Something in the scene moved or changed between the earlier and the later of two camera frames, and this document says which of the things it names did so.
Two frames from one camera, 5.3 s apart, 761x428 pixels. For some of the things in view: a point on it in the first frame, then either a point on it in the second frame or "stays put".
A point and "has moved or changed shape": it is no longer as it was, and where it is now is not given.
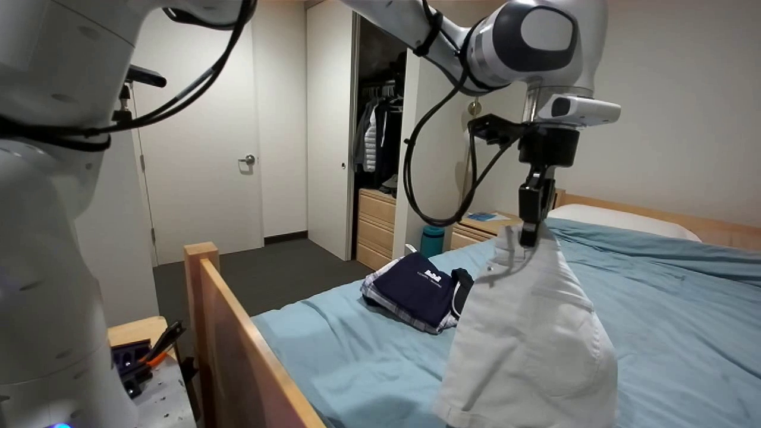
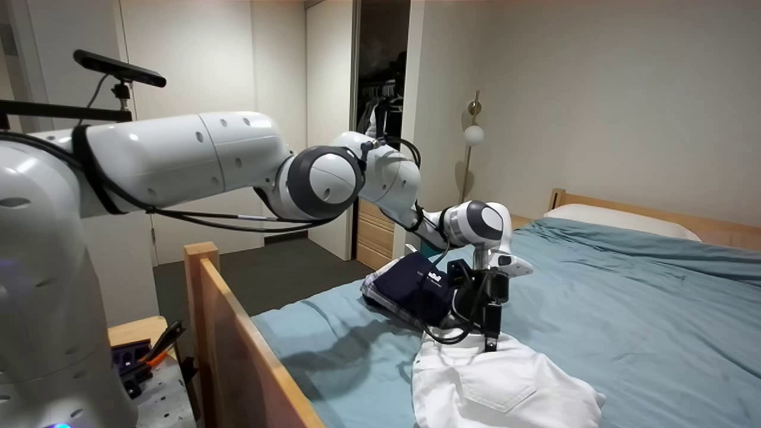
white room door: x=200 y=159 stays put
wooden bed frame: x=243 y=374 stays put
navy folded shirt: x=417 y=291 stays put
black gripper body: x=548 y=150 -> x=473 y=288
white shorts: x=527 y=345 has moved or changed shape
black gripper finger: x=545 y=207 -> x=493 y=327
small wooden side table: x=140 y=332 stays put
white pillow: x=613 y=217 stays put
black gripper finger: x=527 y=214 -> x=473 y=318
